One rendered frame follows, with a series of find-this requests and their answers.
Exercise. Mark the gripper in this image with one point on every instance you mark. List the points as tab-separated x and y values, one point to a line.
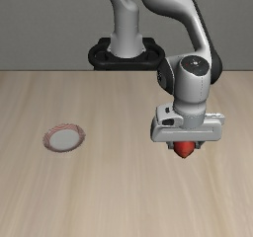
184	131

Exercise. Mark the red onion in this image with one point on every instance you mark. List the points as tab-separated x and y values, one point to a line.
183	149

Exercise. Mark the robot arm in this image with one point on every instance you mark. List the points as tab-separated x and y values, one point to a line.
194	76

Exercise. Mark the white plate with red rim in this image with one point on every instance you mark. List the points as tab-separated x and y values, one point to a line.
64	139

